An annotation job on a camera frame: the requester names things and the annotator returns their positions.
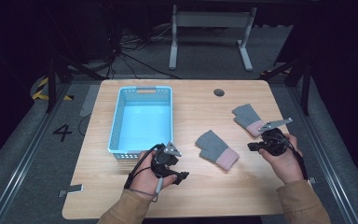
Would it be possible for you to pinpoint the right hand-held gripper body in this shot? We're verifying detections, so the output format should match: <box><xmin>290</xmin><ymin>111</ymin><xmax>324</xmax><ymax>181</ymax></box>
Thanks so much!
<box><xmin>256</xmin><ymin>117</ymin><xmax>295</xmax><ymax>157</ymax></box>

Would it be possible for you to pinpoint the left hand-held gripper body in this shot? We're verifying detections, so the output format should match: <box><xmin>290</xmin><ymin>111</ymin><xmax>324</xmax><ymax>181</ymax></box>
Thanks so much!
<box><xmin>151</xmin><ymin>141</ymin><xmax>183</xmax><ymax>179</ymax></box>

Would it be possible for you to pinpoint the light blue plastic basket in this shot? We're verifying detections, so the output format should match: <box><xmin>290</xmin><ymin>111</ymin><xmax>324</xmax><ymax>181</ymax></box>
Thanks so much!
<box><xmin>106</xmin><ymin>85</ymin><xmax>174</xmax><ymax>161</ymax></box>

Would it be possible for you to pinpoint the person's right hand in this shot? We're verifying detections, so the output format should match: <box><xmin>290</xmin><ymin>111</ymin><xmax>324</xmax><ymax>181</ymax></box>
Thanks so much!
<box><xmin>258</xmin><ymin>133</ymin><xmax>306</xmax><ymax>185</ymax></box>

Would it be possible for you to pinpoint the person's left hand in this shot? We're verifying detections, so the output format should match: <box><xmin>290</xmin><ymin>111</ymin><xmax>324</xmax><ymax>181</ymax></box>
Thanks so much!
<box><xmin>129</xmin><ymin>150</ymin><xmax>179</xmax><ymax>200</ymax></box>

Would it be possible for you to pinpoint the black metal stand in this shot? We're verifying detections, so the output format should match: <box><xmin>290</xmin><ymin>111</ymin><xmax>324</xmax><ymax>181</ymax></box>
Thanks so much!
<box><xmin>260</xmin><ymin>57</ymin><xmax>312</xmax><ymax>117</ymax></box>
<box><xmin>44</xmin><ymin>54</ymin><xmax>107</xmax><ymax>114</ymax></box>

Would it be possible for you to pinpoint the yellow black hazard tape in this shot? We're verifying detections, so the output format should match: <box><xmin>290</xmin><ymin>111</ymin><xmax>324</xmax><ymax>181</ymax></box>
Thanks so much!
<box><xmin>31</xmin><ymin>77</ymin><xmax>75</xmax><ymax>102</ymax></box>

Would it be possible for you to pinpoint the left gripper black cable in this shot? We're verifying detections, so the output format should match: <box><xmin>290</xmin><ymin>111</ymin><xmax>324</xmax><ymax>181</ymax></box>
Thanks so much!
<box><xmin>123</xmin><ymin>143</ymin><xmax>166</xmax><ymax>203</ymax></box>

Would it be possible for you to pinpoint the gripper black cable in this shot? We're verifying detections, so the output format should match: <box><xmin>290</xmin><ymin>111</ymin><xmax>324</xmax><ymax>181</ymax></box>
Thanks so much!
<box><xmin>278</xmin><ymin>132</ymin><xmax>310</xmax><ymax>182</ymax></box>
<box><xmin>123</xmin><ymin>143</ymin><xmax>166</xmax><ymax>203</ymax></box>

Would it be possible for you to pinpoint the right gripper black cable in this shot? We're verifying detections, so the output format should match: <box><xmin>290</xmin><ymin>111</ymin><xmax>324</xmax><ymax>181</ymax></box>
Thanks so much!
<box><xmin>278</xmin><ymin>132</ymin><xmax>310</xmax><ymax>182</ymax></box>

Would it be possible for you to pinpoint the aluminium floor rail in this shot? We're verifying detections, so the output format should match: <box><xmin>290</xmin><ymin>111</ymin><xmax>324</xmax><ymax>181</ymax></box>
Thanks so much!
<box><xmin>0</xmin><ymin>81</ymin><xmax>73</xmax><ymax>224</ymax></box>
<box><xmin>287</xmin><ymin>83</ymin><xmax>358</xmax><ymax>224</ymax></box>

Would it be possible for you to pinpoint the thin black floor cable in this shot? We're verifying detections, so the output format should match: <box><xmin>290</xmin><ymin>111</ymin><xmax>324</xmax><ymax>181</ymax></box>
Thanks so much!
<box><xmin>76</xmin><ymin>113</ymin><xmax>93</xmax><ymax>137</ymax></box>

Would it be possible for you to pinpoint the small metal floor bracket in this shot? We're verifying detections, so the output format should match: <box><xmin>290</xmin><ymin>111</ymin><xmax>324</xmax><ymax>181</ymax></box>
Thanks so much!
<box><xmin>57</xmin><ymin>183</ymin><xmax>85</xmax><ymax>199</ymax></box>

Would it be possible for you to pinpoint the bundle of black floor cables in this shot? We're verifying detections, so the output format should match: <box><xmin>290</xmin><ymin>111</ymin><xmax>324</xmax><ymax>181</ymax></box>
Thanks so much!
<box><xmin>104</xmin><ymin>18</ymin><xmax>182</xmax><ymax>80</ymax></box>

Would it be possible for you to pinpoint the white metal desk frame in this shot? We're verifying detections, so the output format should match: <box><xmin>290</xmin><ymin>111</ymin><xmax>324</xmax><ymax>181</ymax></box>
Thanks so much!
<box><xmin>168</xmin><ymin>4</ymin><xmax>258</xmax><ymax>72</ymax></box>

